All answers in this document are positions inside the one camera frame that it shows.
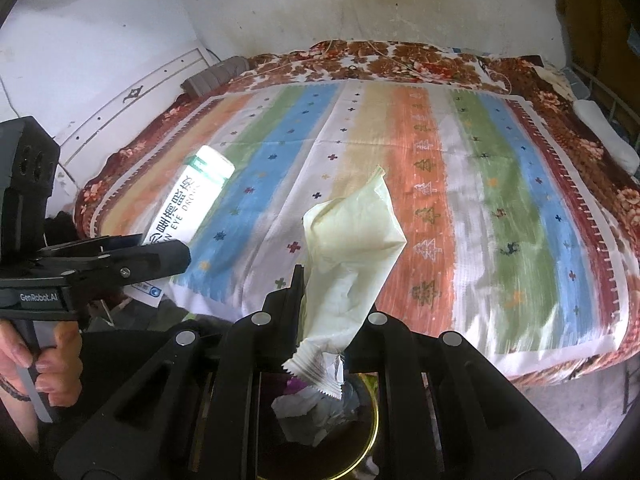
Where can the pale yellow wrapper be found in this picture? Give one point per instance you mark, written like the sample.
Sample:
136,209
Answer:
350,250

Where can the brown floral blanket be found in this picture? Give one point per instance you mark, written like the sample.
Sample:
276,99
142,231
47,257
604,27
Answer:
400,60

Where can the black bin with gold rim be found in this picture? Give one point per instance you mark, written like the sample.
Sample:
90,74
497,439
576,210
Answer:
360,440

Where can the white and green box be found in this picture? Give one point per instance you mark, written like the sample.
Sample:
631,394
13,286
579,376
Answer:
200,185

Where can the striped colourful blanket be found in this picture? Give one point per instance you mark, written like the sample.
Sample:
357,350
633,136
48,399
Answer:
450,160

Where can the metal bed frame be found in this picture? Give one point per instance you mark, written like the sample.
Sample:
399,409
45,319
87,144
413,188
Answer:
610,90

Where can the white pillow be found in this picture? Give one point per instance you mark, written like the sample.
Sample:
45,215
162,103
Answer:
605,135

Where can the white decorated headboard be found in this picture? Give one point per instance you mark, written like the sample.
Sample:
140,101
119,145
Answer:
100,110

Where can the beige cloth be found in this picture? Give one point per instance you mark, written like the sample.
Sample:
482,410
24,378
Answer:
550,80

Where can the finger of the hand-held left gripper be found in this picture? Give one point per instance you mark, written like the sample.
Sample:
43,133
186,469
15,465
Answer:
140,265
90,246

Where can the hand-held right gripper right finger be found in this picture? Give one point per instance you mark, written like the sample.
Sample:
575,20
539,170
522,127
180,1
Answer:
395,340

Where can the person's left forearm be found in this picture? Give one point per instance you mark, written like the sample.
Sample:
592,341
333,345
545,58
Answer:
17,425

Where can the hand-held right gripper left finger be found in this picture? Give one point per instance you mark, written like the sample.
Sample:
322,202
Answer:
280,310

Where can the brown wooden door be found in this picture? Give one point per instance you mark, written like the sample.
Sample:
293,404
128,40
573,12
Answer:
595,10

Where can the grey rolled cloth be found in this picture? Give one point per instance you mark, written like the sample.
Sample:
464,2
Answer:
215,77

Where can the person's left hand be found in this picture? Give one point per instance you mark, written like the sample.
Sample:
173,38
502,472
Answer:
60,375

